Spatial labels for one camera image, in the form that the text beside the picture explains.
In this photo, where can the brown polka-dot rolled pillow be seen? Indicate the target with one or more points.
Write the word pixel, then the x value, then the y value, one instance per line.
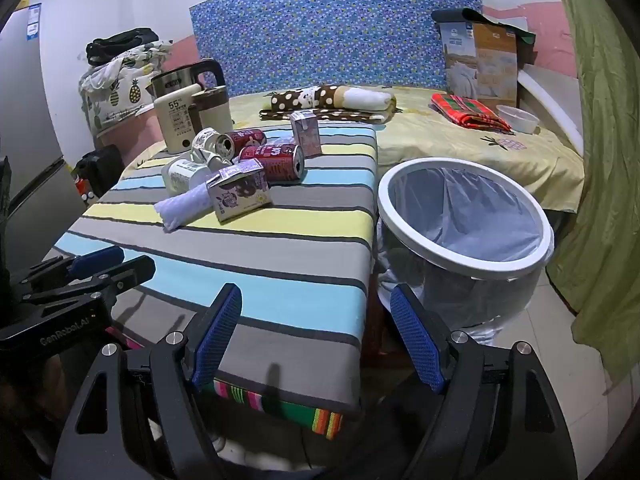
pixel 320 96

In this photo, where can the brown and cream mug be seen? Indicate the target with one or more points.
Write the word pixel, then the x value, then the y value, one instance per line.
pixel 215 115

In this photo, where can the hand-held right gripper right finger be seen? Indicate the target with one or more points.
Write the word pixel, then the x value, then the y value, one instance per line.
pixel 415 335

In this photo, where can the yellow bed sheet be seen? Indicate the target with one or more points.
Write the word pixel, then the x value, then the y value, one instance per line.
pixel 450 145

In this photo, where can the white bed side rail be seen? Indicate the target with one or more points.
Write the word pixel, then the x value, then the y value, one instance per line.
pixel 550 105

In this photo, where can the pink drink carton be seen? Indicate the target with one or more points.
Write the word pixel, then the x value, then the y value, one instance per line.
pixel 306 135

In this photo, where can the red plaid cloth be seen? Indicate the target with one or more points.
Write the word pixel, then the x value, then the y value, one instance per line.
pixel 465 110

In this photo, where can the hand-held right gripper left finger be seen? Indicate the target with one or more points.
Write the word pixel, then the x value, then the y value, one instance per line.
pixel 217 330

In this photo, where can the black bag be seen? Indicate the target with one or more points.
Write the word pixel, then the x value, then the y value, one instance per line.
pixel 120 42

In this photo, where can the white round trash bin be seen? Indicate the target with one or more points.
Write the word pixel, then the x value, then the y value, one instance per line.
pixel 480 268
pixel 465 210

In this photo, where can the stainless steel electric kettle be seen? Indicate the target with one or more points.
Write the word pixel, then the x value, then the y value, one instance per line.
pixel 175 80

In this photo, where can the blue floral headboard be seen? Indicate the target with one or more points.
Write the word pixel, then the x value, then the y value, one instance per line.
pixel 325 35

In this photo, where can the red drink can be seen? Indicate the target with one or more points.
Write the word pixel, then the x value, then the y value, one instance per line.
pixel 272 160
pixel 247 137

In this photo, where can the white paper cup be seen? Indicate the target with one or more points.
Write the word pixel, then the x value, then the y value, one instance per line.
pixel 205 142

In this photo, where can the purple drink carton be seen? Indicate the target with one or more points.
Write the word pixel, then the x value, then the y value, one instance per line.
pixel 240 192

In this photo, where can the grey refrigerator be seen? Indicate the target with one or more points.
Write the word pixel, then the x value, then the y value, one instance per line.
pixel 30 110

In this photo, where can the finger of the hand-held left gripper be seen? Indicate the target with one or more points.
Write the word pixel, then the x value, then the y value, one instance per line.
pixel 97 260
pixel 125 273

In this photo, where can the white bowl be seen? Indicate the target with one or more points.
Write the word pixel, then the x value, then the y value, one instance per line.
pixel 517 120

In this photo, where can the pineapple print quilt bag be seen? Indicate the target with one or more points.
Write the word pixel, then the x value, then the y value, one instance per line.
pixel 125 90

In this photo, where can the brown polka-dot folded blanket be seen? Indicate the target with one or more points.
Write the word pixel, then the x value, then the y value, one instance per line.
pixel 325 115

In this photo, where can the quilt packaging box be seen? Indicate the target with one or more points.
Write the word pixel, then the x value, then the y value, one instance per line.
pixel 480 65

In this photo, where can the striped tablecloth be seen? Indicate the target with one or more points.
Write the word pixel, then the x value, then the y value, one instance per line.
pixel 280 260

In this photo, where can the green curtain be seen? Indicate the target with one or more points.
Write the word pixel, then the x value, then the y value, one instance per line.
pixel 600 160

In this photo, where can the blue sponge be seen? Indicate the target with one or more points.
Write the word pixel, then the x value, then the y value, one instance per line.
pixel 180 210

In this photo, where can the white can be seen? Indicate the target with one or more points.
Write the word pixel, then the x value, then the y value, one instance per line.
pixel 182 175

